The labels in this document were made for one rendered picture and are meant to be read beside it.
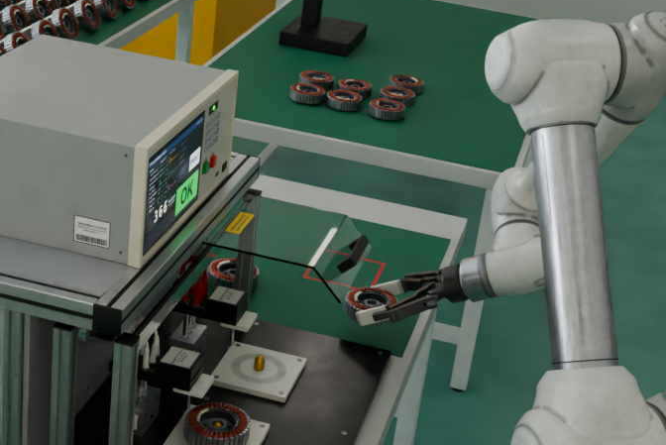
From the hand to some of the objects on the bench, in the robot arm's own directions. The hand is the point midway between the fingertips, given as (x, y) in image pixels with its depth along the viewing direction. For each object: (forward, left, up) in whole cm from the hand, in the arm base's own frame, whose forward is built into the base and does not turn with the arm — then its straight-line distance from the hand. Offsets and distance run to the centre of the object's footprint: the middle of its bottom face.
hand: (373, 303), depth 256 cm
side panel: (+70, +58, -10) cm, 92 cm away
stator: (+27, +47, -6) cm, 54 cm away
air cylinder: (+36, +20, -6) cm, 41 cm away
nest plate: (+21, +23, -6) cm, 32 cm away
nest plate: (+27, +47, -8) cm, 55 cm away
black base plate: (+26, +35, -9) cm, 44 cm away
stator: (+30, -16, -6) cm, 35 cm away
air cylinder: (+41, +44, -7) cm, 60 cm away
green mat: (+32, -33, -5) cm, 46 cm away
